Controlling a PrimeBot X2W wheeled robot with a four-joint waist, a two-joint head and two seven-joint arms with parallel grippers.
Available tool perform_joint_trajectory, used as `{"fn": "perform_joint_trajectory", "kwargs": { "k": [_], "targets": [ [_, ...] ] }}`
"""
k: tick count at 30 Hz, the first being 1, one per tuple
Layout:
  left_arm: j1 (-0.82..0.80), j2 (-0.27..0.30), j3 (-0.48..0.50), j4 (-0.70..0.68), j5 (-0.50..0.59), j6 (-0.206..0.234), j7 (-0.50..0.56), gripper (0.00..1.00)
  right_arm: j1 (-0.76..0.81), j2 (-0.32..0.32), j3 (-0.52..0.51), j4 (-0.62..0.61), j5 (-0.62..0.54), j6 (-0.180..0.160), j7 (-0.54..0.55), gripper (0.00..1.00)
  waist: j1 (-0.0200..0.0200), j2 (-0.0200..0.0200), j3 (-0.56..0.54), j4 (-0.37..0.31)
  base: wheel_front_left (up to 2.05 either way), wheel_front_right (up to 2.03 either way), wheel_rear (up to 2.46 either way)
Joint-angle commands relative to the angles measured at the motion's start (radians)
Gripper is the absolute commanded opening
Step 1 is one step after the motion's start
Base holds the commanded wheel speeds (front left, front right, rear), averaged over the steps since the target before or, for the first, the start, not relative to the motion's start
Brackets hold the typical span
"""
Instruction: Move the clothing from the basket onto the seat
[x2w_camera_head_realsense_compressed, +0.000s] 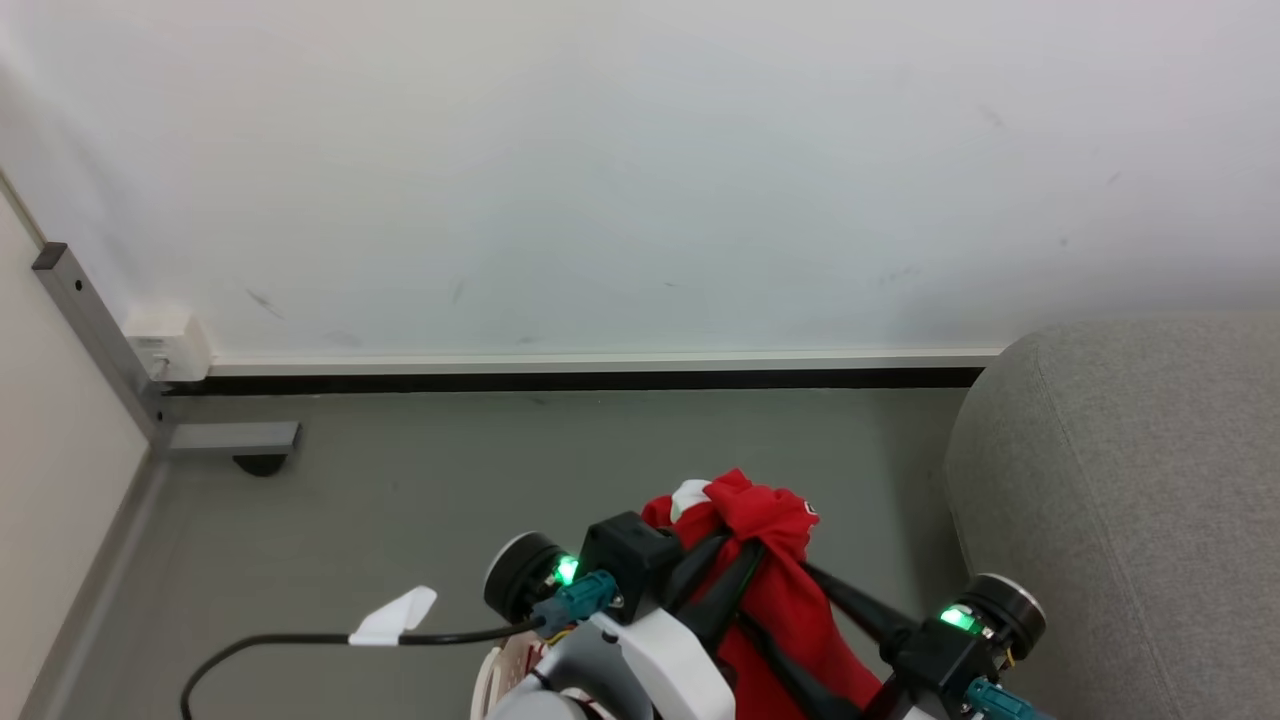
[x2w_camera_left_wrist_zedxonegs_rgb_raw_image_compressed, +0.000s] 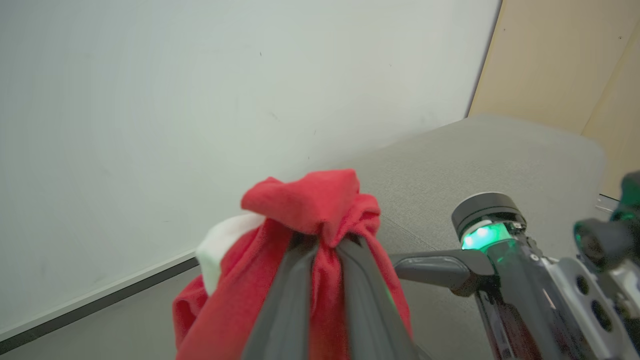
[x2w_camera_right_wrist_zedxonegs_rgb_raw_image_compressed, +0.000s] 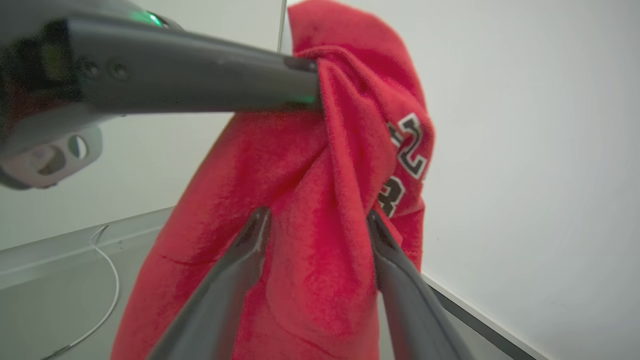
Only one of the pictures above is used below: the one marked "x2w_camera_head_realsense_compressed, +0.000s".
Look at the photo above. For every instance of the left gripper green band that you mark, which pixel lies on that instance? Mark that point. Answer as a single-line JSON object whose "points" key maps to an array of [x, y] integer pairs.
{"points": [[525, 575]]}

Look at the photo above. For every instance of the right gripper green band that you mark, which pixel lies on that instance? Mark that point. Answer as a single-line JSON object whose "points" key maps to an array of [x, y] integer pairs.
{"points": [[1005, 605]]}

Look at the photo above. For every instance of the red garment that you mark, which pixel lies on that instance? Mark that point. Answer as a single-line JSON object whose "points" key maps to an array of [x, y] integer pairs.
{"points": [[775, 520]]}

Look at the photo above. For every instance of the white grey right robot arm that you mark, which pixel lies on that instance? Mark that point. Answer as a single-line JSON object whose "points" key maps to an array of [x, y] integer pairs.
{"points": [[925, 716]]}

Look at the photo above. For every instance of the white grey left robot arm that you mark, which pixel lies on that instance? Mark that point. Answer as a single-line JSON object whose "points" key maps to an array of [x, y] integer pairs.
{"points": [[650, 665]]}

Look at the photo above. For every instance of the white perforated laundry basket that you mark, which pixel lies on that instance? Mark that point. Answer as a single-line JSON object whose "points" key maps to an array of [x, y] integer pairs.
{"points": [[497, 690]]}

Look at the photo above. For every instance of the white and black baseboard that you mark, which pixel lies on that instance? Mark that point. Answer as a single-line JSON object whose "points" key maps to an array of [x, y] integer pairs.
{"points": [[600, 372]]}

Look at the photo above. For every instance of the white tape flag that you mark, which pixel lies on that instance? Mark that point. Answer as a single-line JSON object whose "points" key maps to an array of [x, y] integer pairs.
{"points": [[400, 612]]}

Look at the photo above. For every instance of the grey fabric sofa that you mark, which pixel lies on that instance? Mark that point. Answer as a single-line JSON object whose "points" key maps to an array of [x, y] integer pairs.
{"points": [[1130, 500]]}

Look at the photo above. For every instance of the black caster wheel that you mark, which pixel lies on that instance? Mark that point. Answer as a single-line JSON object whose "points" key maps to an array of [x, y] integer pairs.
{"points": [[262, 464]]}

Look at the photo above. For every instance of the white partition panel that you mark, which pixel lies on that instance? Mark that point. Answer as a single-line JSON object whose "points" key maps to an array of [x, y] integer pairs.
{"points": [[50, 480]]}

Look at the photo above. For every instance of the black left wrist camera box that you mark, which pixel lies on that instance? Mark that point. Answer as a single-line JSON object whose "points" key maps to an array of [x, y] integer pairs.
{"points": [[630, 550]]}

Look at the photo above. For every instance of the teal left camera connector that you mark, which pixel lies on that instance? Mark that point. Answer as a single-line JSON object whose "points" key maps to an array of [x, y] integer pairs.
{"points": [[580, 598]]}

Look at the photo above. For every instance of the teal camera connector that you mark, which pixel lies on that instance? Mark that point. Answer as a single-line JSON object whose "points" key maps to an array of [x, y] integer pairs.
{"points": [[580, 598], [1005, 702]]}

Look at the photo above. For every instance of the teal right camera connector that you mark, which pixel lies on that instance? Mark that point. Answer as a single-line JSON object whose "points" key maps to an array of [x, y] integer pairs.
{"points": [[1005, 702]]}

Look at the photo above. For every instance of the white wall socket box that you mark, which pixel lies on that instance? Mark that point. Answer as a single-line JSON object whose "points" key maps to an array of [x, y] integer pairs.
{"points": [[170, 345]]}

